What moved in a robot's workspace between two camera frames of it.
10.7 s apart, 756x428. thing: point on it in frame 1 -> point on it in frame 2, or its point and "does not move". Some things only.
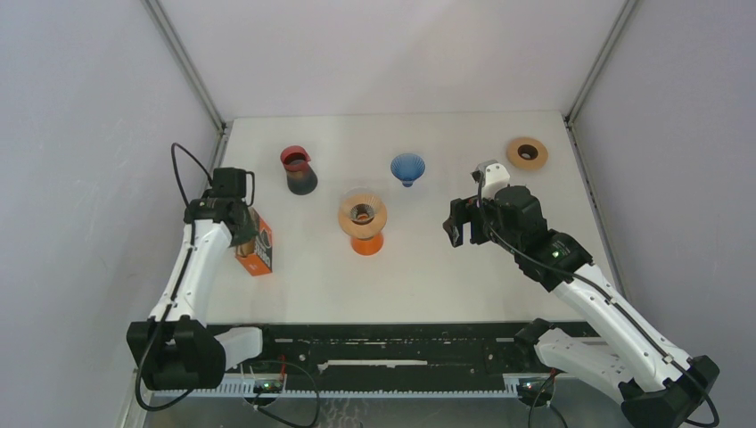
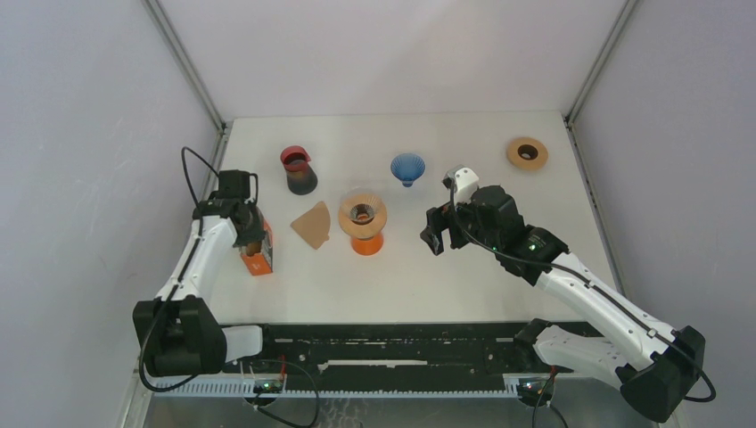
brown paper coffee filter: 246,249 -> 314,226
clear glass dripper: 362,207 does not move
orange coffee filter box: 259,262 does not move
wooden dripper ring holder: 357,230 does not move
